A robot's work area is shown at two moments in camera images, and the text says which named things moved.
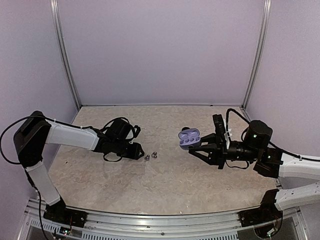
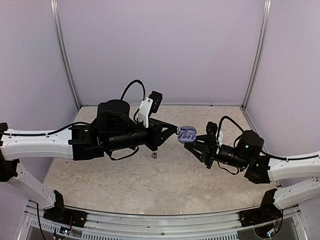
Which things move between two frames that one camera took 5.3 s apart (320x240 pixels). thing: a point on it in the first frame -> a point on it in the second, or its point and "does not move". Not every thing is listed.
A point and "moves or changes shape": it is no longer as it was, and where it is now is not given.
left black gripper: (137, 147) -> (157, 137)
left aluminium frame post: (55, 16) does not move
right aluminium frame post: (265, 27) does not move
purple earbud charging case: (188, 137) moves or changes shape
